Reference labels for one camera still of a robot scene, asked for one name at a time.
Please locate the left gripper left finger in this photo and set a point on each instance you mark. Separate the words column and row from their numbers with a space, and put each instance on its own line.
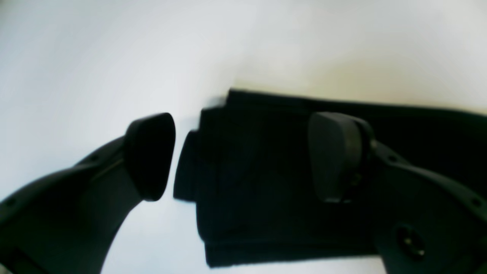
column 65, row 222

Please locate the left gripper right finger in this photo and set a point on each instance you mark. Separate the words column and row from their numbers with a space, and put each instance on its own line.
column 421, row 222

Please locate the black T-shirt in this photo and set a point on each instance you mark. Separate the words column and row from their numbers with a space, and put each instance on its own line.
column 248, row 170

